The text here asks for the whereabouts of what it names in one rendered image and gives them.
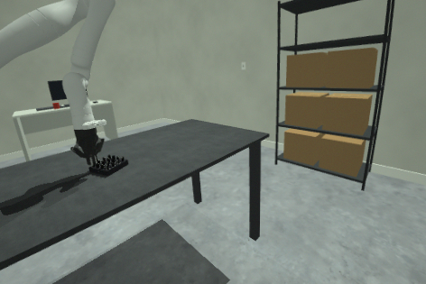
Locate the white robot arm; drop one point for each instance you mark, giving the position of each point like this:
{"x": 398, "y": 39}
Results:
{"x": 48, "y": 23}

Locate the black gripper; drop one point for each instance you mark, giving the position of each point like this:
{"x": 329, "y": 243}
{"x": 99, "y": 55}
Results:
{"x": 91, "y": 146}

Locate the black square box with knobs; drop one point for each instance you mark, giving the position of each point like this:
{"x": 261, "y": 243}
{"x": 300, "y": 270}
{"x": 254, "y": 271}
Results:
{"x": 111, "y": 166}

